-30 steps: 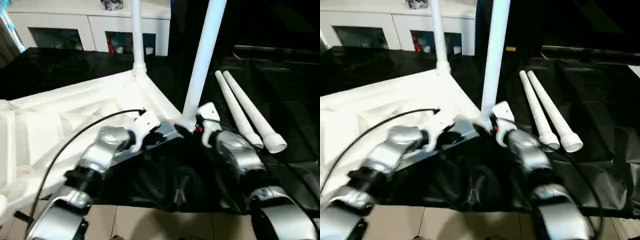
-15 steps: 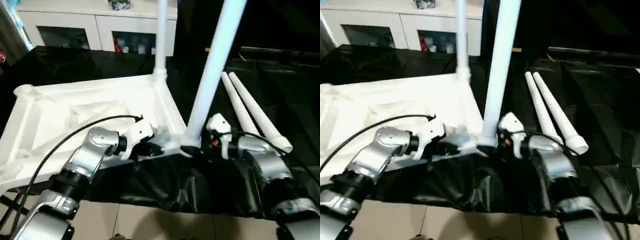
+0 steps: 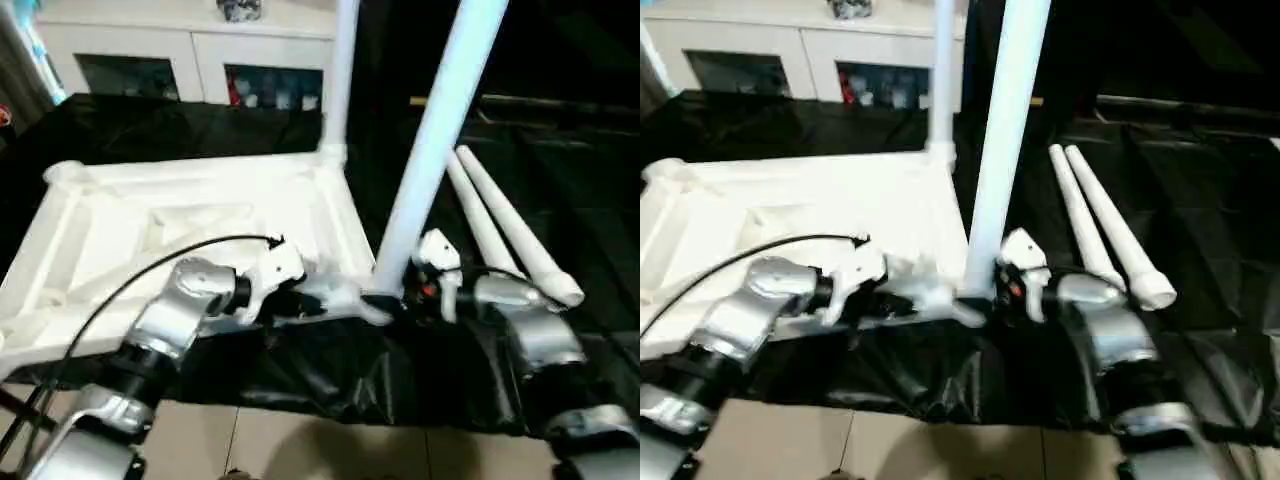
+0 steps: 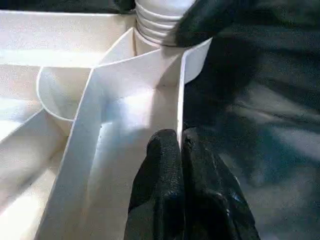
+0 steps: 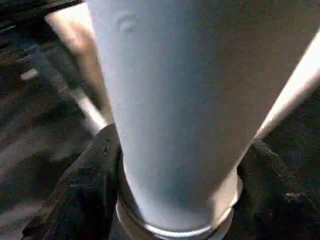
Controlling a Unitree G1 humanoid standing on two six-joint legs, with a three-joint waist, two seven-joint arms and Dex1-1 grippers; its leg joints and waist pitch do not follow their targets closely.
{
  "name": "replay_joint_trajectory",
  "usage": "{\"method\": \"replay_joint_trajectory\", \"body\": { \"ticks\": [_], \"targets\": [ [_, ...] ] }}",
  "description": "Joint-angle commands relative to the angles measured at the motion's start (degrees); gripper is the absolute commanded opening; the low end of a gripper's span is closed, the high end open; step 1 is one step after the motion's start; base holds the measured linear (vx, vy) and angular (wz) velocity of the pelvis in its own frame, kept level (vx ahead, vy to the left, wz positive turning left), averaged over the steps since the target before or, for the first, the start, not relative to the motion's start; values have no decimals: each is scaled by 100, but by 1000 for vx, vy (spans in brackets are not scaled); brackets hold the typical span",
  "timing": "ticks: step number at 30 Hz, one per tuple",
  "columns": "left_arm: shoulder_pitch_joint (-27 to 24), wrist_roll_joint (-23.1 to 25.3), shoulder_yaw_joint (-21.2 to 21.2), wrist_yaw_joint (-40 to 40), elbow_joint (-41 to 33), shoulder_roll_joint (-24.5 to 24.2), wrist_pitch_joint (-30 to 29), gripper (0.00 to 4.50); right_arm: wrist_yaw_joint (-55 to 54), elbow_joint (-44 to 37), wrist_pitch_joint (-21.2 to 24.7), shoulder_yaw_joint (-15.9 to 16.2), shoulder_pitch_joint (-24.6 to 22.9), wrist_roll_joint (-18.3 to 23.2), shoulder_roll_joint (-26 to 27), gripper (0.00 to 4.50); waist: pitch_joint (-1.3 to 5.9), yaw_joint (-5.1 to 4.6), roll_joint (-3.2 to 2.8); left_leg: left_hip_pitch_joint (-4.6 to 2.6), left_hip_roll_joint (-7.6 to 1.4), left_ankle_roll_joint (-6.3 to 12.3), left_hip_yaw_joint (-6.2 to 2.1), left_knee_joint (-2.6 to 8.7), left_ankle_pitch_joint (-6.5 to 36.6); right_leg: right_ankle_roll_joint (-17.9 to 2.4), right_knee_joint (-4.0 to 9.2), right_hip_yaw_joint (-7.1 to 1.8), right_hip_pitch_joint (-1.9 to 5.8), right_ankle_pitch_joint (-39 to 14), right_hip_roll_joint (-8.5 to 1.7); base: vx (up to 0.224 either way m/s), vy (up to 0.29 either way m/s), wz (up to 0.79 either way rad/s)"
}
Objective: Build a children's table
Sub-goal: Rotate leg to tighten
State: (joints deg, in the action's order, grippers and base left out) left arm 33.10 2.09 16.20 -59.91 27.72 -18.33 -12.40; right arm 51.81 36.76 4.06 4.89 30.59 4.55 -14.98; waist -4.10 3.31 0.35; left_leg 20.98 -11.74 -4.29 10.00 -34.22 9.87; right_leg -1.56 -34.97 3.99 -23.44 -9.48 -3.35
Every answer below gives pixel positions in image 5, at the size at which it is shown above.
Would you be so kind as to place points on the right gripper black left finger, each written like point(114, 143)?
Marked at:
point(82, 187)

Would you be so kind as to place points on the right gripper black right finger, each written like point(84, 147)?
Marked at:
point(275, 200)

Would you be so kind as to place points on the white plastic table top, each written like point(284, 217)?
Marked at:
point(287, 97)

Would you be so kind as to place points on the white plastic table leg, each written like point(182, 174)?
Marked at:
point(187, 100)

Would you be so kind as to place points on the black mat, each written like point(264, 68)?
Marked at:
point(37, 137)

